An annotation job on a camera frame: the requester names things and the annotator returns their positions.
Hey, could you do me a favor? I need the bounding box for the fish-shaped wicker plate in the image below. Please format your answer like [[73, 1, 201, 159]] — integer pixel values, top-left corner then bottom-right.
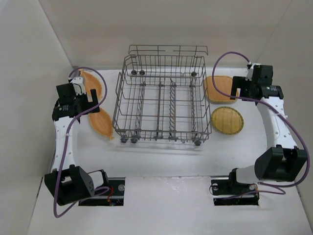
[[79, 69, 102, 100], [89, 108, 114, 141]]

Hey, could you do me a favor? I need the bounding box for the square orange wicker plate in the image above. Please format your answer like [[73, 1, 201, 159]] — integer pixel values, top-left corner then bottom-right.
[[203, 75, 240, 104]]

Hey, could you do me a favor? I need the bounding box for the round yellow-green wicker plate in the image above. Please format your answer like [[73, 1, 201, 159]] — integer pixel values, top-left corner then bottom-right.
[[211, 106, 244, 135]]

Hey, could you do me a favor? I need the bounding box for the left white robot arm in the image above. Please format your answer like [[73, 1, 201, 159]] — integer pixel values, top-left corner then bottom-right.
[[45, 82, 110, 206]]

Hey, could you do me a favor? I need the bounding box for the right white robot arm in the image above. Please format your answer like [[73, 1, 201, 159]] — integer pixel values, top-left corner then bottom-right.
[[231, 64, 308, 185]]

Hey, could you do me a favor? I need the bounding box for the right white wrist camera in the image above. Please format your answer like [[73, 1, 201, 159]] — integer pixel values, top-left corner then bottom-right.
[[246, 61, 261, 81]]

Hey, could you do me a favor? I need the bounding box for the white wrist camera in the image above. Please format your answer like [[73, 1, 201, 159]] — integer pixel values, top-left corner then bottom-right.
[[68, 76, 87, 95], [246, 61, 261, 81]]

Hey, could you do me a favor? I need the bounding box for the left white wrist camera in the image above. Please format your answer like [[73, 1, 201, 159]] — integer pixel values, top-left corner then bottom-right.
[[68, 76, 87, 95]]

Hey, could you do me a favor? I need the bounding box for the grey wire dish rack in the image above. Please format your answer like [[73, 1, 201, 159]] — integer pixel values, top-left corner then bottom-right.
[[112, 45, 212, 146]]

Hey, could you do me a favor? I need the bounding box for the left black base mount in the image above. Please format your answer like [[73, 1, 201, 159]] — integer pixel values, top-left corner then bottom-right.
[[78, 178, 126, 207]]

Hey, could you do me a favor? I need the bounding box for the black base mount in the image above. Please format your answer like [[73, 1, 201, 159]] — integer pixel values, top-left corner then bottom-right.
[[209, 177, 259, 206], [78, 178, 126, 207]]

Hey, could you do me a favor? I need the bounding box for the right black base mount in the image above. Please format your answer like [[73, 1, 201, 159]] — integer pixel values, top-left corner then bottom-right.
[[209, 177, 259, 206]]

